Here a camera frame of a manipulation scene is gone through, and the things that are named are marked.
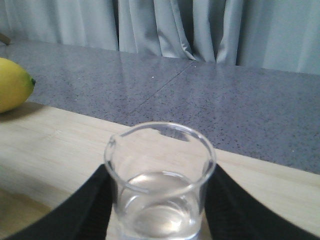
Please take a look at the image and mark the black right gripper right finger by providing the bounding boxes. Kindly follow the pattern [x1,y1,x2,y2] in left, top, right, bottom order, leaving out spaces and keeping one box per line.
[204,165,318,240]

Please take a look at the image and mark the wooden stick in background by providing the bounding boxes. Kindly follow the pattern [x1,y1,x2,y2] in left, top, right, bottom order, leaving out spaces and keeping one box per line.
[0,33,11,46]

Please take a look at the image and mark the grey curtain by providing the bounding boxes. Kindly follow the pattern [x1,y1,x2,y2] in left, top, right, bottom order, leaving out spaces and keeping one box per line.
[0,0,320,75]

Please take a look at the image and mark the yellow lemon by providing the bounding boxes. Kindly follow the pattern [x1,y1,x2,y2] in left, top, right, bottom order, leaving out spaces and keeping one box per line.
[0,57,36,113]

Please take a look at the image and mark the small glass beaker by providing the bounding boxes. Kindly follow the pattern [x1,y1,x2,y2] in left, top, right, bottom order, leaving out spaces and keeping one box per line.
[104,121,216,240]

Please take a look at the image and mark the wooden cutting board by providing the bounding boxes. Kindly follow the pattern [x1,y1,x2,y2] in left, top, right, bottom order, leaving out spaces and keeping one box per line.
[0,102,320,238]

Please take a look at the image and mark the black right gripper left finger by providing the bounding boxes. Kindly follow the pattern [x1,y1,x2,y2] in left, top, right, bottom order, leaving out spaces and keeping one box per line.
[6,165,113,240]

